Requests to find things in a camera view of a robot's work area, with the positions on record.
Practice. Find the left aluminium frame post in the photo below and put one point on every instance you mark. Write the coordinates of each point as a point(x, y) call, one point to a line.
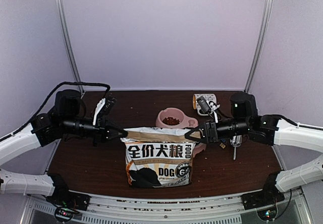
point(67, 41)

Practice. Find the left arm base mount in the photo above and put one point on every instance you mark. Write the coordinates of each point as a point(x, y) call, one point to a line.
point(68, 205)

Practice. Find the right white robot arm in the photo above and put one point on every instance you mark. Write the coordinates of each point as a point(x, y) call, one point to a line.
point(269, 130)

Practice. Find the right aluminium frame post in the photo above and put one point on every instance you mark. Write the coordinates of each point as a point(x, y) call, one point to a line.
point(266, 15)

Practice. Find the aluminium frame post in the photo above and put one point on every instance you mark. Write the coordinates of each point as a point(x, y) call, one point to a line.
point(266, 15)
point(67, 41)

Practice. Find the pink double pet bowl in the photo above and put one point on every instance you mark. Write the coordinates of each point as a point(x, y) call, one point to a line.
point(186, 121)

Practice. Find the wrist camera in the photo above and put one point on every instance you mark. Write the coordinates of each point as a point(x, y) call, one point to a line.
point(103, 108)
point(207, 108)

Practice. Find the metal food scoop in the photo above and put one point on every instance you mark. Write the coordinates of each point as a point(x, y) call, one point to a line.
point(236, 142)

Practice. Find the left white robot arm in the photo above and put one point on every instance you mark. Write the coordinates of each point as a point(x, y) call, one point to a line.
point(43, 129)

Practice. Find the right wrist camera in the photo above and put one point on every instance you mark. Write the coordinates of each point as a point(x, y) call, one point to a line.
point(207, 108)

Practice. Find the brown dog kibble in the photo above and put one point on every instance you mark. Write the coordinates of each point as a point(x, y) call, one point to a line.
point(171, 121)

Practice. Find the white patterned mug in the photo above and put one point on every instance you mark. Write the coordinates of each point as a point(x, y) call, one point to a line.
point(206, 96)

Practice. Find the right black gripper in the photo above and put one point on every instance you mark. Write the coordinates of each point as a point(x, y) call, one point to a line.
point(211, 132)

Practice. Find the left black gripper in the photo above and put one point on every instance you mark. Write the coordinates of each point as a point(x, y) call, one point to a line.
point(100, 132)

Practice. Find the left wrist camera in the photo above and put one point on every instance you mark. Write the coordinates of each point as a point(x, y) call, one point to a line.
point(103, 108)

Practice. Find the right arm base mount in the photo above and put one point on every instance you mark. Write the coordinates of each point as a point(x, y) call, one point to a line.
point(265, 200)

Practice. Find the dog food bag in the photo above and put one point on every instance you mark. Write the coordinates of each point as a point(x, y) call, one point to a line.
point(158, 157)

